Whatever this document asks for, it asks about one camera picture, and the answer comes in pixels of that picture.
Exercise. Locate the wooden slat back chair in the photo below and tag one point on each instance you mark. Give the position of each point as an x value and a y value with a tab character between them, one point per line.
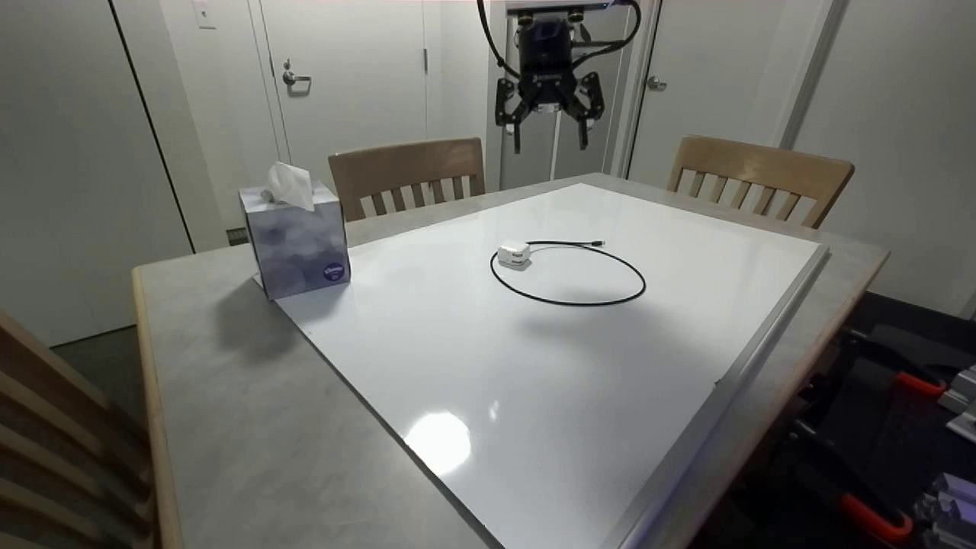
50	457
762	164
406	164

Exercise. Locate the large white board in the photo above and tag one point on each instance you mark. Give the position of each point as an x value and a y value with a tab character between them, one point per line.
508	408

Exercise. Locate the white charger plug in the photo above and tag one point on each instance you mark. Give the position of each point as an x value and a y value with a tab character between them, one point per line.
514	255

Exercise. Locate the white light switch plate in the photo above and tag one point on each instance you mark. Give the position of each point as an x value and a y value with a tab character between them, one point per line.
204	14

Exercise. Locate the aluminium extrusion rail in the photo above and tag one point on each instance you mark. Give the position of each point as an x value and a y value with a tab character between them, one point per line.
948	508

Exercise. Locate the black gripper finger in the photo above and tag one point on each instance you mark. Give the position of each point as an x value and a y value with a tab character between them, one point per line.
592	96
508	99

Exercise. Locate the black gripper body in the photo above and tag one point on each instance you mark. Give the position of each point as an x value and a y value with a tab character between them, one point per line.
546	62

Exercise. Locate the blue tissue box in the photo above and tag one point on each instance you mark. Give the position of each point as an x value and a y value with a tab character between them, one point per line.
293	245

